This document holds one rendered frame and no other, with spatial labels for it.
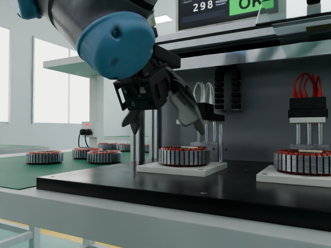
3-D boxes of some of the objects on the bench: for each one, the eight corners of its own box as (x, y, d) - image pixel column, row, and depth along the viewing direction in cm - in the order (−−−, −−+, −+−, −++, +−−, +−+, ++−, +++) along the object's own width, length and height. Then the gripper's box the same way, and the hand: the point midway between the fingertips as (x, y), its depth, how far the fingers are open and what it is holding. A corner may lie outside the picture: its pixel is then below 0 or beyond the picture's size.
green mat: (18, 190, 52) (18, 189, 52) (-120, 168, 81) (-120, 168, 81) (203, 153, 135) (203, 152, 135) (102, 148, 164) (102, 148, 164)
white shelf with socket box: (98, 154, 127) (99, 51, 128) (42, 151, 144) (42, 61, 145) (141, 149, 158) (142, 67, 159) (90, 147, 175) (90, 73, 176)
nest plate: (204, 177, 53) (204, 170, 53) (136, 171, 60) (136, 165, 60) (227, 168, 66) (227, 162, 66) (169, 164, 73) (169, 159, 73)
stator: (81, 156, 116) (82, 147, 116) (107, 157, 113) (107, 147, 113) (65, 159, 105) (65, 148, 105) (93, 159, 102) (93, 149, 102)
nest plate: (363, 190, 41) (363, 181, 41) (255, 181, 48) (255, 174, 48) (352, 175, 54) (352, 169, 54) (269, 170, 62) (269, 164, 62)
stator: (198, 168, 55) (198, 149, 55) (148, 165, 61) (148, 147, 61) (216, 162, 65) (216, 146, 65) (172, 160, 70) (172, 145, 70)
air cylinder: (329, 171, 60) (328, 144, 60) (290, 169, 64) (290, 144, 64) (328, 168, 65) (328, 143, 65) (292, 166, 68) (291, 143, 68)
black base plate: (579, 268, 23) (578, 239, 23) (36, 189, 53) (36, 176, 53) (411, 178, 64) (410, 168, 64) (160, 163, 94) (160, 156, 94)
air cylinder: (217, 164, 72) (217, 142, 72) (189, 163, 75) (189, 141, 75) (223, 162, 76) (223, 141, 76) (197, 161, 80) (197, 141, 80)
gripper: (70, 50, 47) (109, 151, 56) (178, 30, 38) (205, 155, 46) (100, 37, 54) (131, 129, 62) (199, 17, 45) (219, 128, 53)
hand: (168, 133), depth 56 cm, fingers open, 14 cm apart
